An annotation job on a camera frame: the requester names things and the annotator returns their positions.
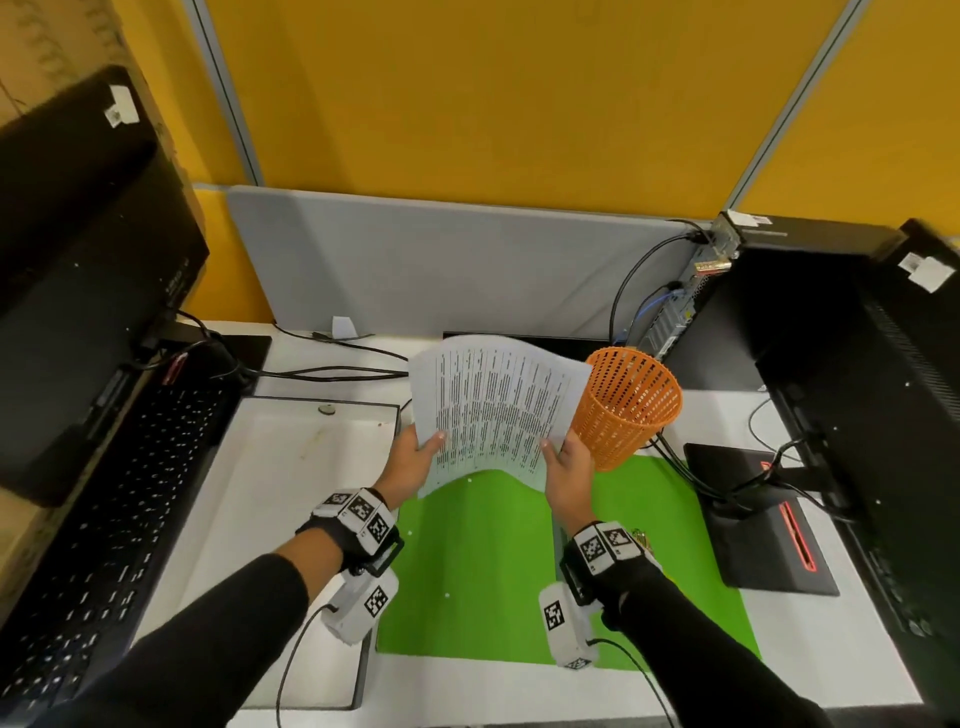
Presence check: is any person's right hand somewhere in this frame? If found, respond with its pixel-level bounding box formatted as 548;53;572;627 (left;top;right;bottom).
539;431;598;538

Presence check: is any person's left hand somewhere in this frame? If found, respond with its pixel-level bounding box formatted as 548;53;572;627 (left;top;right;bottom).
372;423;448;511

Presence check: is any stack of printed papers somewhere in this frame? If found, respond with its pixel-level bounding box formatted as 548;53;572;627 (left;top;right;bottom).
408;334;594;500

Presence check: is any green folder with dark spine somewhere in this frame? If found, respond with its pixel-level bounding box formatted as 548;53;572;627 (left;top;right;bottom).
374;453;763;673

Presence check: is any white tray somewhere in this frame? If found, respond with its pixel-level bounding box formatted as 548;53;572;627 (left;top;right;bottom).
138;395;403;712

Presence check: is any person's left forearm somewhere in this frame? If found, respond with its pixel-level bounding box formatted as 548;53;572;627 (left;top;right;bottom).
67;528;346;728

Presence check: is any person's right forearm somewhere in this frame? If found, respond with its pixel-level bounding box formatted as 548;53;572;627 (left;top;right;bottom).
599;562;830;728

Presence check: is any black wristband with marker tags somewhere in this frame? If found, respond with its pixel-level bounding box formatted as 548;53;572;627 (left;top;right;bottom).
296;488;406;577
558;521;654;609

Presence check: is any orange mesh basket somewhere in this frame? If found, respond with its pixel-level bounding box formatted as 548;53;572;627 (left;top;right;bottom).
569;346;685;474

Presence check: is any plain black monitor stand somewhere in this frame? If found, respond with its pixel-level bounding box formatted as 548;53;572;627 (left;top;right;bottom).
138;318;273;406

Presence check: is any black monitor stand red stripe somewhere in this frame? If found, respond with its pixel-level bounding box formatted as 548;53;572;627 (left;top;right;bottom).
683;442;841;599

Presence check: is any black desktop computer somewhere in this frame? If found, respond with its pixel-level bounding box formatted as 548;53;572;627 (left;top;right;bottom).
644;212;909;391

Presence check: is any black keyboard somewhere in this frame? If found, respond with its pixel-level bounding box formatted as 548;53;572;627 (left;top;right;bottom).
0;352;241;721

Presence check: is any black monitor with vented back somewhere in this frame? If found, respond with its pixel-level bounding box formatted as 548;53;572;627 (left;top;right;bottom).
753;217;960;714

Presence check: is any black monitor without stripe stand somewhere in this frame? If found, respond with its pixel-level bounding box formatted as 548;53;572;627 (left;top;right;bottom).
0;65;211;510

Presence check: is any bundle of black monitor cables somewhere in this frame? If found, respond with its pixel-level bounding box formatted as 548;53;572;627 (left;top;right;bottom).
644;427;856;519

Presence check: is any thick black monitor cable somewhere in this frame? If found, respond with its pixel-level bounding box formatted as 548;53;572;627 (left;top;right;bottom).
239;365;410;384

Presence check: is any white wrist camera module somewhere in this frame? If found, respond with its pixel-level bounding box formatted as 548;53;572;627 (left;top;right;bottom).
538;581;601;671
322;566;400;646

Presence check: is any black cable box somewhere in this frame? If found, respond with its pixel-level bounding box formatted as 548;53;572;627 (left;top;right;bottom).
442;329;601;361

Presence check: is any thin black cable with plug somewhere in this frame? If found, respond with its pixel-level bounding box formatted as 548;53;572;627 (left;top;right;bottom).
271;322;410;363

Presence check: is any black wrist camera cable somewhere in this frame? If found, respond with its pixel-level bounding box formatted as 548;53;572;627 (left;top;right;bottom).
275;603;339;728
588;637;676;728

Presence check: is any thin black looped cable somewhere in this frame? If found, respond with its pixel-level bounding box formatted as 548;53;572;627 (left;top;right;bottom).
747;395;804;463

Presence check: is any blue network cable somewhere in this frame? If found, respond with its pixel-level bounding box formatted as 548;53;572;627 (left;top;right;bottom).
626;288;684;339

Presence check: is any black computer power cable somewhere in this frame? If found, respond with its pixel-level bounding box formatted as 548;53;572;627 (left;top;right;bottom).
608;218;714;339

